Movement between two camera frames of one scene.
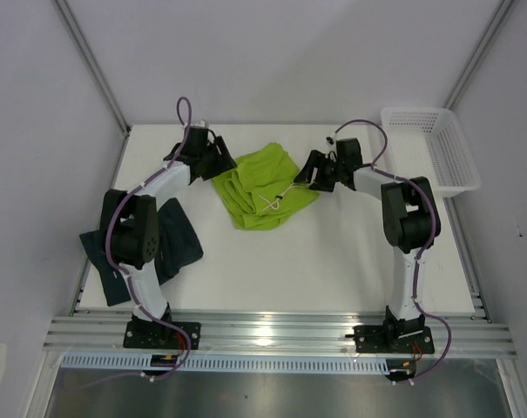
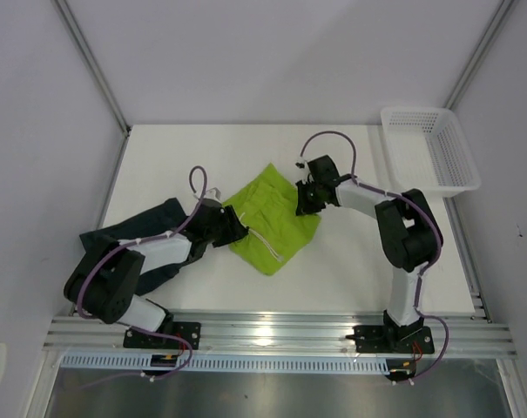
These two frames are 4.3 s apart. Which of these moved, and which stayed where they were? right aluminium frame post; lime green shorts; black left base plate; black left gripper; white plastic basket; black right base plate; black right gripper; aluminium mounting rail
Moved: black right gripper; black left gripper; lime green shorts
Stayed: right aluminium frame post; aluminium mounting rail; white plastic basket; black right base plate; black left base plate
